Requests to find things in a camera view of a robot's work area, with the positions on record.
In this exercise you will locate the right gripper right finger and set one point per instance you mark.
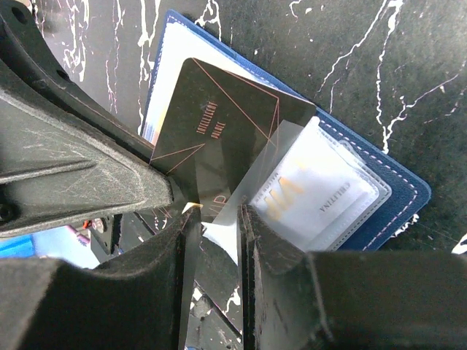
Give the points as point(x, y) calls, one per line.
point(346, 300)

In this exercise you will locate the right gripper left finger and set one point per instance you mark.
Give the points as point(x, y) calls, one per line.
point(137, 300)

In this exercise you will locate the blue card holder wallet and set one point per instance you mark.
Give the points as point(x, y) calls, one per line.
point(401, 193)

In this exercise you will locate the white VIP credit card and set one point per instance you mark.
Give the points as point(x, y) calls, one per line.
point(312, 198)

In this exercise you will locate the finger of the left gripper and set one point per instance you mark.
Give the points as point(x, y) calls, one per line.
point(56, 169)
point(26, 53)

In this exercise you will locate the orange credit card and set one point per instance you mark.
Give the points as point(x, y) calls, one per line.
point(153, 125)

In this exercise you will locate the black geometric credit card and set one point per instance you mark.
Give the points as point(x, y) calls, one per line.
point(215, 127)

